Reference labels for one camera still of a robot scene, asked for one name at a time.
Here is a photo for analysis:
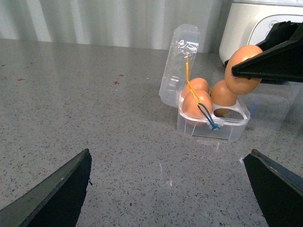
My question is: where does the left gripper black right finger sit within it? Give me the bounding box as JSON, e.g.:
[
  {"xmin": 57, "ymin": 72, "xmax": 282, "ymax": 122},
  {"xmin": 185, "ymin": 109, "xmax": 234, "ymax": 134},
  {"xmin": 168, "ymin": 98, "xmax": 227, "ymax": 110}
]
[{"xmin": 243, "ymin": 149, "xmax": 303, "ymax": 227}]

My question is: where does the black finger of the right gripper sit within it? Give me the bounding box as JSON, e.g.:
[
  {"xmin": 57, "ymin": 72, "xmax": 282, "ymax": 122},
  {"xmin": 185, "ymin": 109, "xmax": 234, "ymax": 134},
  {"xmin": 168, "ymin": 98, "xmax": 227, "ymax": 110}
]
[
  {"xmin": 232, "ymin": 23, "xmax": 303, "ymax": 83},
  {"xmin": 224, "ymin": 20, "xmax": 299, "ymax": 68}
]

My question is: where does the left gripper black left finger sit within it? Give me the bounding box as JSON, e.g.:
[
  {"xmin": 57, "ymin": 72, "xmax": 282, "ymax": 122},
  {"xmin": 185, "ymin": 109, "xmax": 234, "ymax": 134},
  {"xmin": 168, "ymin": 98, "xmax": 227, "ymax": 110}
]
[{"xmin": 0, "ymin": 148, "xmax": 92, "ymax": 227}]

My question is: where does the blue rubber band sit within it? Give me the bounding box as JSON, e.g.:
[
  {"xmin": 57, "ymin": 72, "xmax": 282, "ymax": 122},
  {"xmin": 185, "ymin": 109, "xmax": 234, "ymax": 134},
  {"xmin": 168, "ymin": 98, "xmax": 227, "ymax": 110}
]
[{"xmin": 197, "ymin": 103, "xmax": 220, "ymax": 131}]

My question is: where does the brown egg back right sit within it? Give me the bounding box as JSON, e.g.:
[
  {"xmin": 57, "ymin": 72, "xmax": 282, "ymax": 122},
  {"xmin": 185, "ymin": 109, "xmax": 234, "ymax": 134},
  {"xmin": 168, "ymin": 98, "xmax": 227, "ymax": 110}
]
[{"xmin": 210, "ymin": 80, "xmax": 237, "ymax": 117}]

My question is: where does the brown egg front left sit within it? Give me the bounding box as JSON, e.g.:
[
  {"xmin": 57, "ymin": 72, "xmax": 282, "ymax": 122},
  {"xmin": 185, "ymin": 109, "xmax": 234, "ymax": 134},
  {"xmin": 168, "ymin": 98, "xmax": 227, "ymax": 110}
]
[{"xmin": 182, "ymin": 89, "xmax": 213, "ymax": 126}]

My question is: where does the white electric cooker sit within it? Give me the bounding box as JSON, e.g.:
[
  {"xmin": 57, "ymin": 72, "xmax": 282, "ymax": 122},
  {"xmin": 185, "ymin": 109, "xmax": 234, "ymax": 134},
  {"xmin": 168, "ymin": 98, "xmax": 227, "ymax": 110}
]
[{"xmin": 219, "ymin": 0, "xmax": 303, "ymax": 62}]

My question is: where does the brown egg back left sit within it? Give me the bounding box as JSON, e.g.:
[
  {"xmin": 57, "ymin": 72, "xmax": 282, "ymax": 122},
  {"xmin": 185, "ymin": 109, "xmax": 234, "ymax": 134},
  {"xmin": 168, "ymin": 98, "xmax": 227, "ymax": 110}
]
[{"xmin": 182, "ymin": 78, "xmax": 209, "ymax": 98}]

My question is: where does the clear plastic egg box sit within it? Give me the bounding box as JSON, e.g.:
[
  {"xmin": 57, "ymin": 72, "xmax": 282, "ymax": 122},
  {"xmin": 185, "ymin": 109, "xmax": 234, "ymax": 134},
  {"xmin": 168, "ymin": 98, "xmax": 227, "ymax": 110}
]
[{"xmin": 159, "ymin": 24, "xmax": 250, "ymax": 141}]

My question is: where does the brown carried egg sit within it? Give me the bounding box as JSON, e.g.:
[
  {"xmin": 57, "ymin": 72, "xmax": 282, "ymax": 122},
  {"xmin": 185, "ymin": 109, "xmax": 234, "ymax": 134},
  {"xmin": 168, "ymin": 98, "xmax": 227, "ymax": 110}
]
[{"xmin": 225, "ymin": 45, "xmax": 263, "ymax": 95}]

